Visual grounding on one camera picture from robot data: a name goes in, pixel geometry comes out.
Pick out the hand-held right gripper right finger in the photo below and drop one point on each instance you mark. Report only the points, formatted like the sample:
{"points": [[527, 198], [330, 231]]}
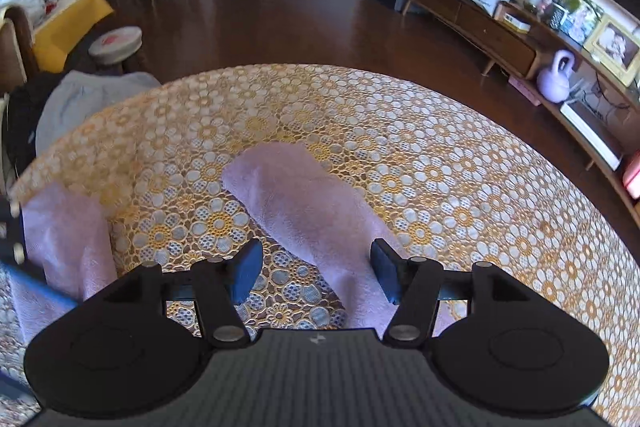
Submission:
{"points": [[385, 272]]}

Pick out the grey sweatshirt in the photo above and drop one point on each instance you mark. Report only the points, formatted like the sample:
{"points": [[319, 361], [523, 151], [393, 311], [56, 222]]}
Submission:
{"points": [[85, 102]]}

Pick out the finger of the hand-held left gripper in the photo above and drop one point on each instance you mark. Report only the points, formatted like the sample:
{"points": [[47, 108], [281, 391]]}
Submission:
{"points": [[14, 232]]}

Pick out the small glass pot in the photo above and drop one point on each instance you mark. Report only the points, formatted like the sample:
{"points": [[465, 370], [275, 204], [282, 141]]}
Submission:
{"points": [[537, 2]]}

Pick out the pink small case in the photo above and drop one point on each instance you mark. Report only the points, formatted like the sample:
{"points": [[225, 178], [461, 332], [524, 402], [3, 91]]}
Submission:
{"points": [[632, 177]]}

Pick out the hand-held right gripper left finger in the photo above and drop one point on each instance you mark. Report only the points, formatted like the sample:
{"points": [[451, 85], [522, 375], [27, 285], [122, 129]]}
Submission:
{"points": [[247, 272]]}

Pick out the small yellow white box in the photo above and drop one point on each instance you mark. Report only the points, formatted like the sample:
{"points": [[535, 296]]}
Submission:
{"points": [[512, 18]]}

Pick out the green framed photo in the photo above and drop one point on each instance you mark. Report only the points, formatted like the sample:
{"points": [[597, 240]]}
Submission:
{"points": [[615, 49]]}

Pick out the purple kettlebell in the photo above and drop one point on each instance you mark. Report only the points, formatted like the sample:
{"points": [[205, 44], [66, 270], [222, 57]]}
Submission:
{"points": [[555, 82]]}

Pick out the pink towel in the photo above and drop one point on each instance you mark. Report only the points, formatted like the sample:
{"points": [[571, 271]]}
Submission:
{"points": [[300, 207]]}

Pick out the white flat box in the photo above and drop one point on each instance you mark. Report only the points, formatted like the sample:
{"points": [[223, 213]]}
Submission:
{"points": [[590, 132]]}

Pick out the wedding photo print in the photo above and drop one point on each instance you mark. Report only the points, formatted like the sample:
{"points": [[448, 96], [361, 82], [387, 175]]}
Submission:
{"points": [[577, 24]]}

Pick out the pink flat box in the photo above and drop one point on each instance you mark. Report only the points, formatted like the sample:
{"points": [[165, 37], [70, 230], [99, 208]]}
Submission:
{"points": [[525, 91]]}

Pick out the black garment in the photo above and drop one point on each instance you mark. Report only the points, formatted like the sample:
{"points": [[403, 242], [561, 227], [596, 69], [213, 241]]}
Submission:
{"points": [[27, 122]]}

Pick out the wooden sofa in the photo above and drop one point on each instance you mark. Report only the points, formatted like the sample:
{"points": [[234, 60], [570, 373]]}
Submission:
{"points": [[15, 52]]}

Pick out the wooden television cabinet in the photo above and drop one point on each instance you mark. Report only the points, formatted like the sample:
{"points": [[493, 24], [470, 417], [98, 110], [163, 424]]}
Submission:
{"points": [[500, 34]]}

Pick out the round white stool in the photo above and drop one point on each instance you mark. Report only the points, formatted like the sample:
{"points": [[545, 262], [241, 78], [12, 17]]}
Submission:
{"points": [[116, 42]]}

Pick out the yellow blanket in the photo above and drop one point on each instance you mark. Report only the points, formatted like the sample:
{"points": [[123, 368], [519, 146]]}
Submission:
{"points": [[70, 27]]}

